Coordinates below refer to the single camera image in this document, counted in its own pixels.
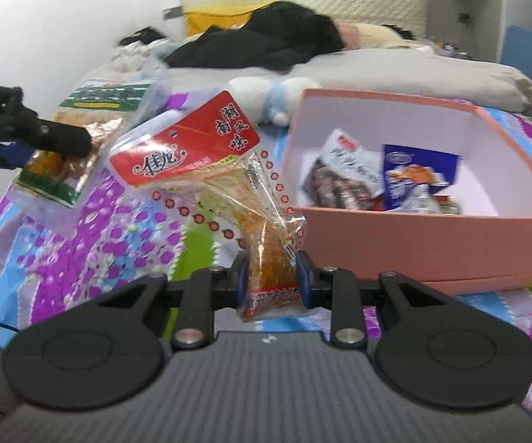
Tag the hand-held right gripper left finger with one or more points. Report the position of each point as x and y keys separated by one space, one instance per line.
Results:
x=243 y=281

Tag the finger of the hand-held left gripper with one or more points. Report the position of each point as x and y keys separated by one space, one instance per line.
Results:
x=58 y=136
x=14 y=156

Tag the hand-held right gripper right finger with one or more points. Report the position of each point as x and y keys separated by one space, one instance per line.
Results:
x=304 y=281

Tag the green snack packet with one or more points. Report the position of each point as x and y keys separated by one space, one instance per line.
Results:
x=104 y=97

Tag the white sausage snack packet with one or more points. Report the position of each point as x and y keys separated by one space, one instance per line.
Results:
x=344 y=166

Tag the red label snack packet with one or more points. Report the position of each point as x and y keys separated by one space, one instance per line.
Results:
x=187 y=143

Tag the pink cardboard box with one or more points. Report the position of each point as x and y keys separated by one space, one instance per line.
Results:
x=432 y=240

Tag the blue snack packet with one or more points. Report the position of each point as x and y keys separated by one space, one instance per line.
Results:
x=409 y=180

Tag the purple floral bedsheet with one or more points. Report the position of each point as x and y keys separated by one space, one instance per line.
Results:
x=109 y=249

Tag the pile of folded clothes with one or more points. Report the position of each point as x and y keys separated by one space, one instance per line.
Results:
x=141 y=41

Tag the yellow pillow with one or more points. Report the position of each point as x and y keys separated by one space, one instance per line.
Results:
x=206 y=21

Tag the white and blue plush toy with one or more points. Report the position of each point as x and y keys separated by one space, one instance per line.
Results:
x=247 y=92

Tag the black coat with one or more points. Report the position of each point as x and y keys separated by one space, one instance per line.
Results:
x=270 y=32

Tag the grey duvet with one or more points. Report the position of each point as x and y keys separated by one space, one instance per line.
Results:
x=409 y=69

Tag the pink pillow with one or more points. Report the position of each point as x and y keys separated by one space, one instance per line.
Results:
x=346 y=36

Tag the beige pillow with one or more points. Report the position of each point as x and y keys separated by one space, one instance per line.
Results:
x=372 y=37

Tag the small black garment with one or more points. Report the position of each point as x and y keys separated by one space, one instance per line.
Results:
x=399 y=32

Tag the blue panel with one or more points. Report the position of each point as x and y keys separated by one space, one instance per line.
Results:
x=522 y=55

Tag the wall socket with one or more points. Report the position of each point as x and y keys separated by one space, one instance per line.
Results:
x=464 y=17

